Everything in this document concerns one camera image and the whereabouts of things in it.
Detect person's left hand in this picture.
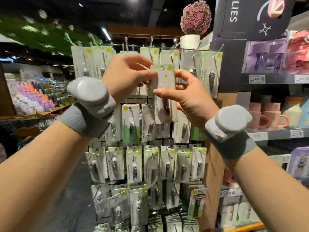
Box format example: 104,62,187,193
102,53,159,103

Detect person's right hand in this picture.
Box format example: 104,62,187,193
153,69,221,129

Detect white carded nail clipper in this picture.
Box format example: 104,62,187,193
150,63,177,125

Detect rows of hung nail clipper packs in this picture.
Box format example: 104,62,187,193
71,44,224,232

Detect orange wire shopping cart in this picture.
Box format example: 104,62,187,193
222,221,266,232

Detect wooden laundry shelf unit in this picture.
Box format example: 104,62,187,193
0,103,74,139

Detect grey kitchenware shelf unit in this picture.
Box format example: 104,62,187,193
216,11,309,232

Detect empty silver shopping cart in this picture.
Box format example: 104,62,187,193
0,115,57,144

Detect lavender product box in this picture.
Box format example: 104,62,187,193
286,146,309,180

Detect grey wrist tracker band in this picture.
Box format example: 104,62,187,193
204,104,258,160
56,77,118,139

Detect pink ceramic mug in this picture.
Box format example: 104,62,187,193
247,102,264,131
261,102,291,130

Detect purple boxed appliance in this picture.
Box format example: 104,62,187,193
242,38,290,75

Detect pink flowers in white pot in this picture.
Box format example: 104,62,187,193
179,0,212,51

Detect row of pastel laundry bottles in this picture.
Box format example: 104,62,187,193
7,76,74,115

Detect green hanging ceiling decor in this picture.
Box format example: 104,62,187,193
0,9,100,57

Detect dark hanging aisle sign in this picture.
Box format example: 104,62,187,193
212,0,298,42

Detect cream white jug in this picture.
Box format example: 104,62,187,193
282,96,303,128

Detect row of pink red packs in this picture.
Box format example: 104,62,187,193
285,30,309,73

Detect wooden ceiling frame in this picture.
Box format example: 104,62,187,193
107,23,185,39

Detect wooden post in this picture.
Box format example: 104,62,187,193
197,40,248,232

